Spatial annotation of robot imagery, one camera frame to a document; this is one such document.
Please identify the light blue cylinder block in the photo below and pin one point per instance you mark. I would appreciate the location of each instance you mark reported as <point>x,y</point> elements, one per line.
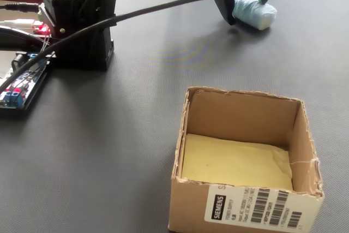
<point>253,14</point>

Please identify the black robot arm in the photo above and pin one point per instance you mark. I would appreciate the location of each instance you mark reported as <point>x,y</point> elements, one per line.
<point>84,31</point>

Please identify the open cardboard box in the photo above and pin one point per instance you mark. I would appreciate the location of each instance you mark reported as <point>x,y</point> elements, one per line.
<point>240,118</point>

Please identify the yellow paper box lining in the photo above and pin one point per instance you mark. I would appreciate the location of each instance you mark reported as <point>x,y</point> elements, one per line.
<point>234,162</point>

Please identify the motor driver board red LED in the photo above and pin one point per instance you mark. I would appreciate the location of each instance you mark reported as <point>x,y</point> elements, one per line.
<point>42,27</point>

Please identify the black textured mat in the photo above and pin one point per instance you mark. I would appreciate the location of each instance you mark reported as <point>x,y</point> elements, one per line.
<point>109,148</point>

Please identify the black curved object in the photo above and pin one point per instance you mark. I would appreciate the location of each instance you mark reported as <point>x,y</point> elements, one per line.
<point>16,39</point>

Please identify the white barcode label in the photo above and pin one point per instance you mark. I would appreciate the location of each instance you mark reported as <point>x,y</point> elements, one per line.
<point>253,208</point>

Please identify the blue controller board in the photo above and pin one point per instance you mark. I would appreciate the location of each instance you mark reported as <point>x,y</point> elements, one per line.
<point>19,88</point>

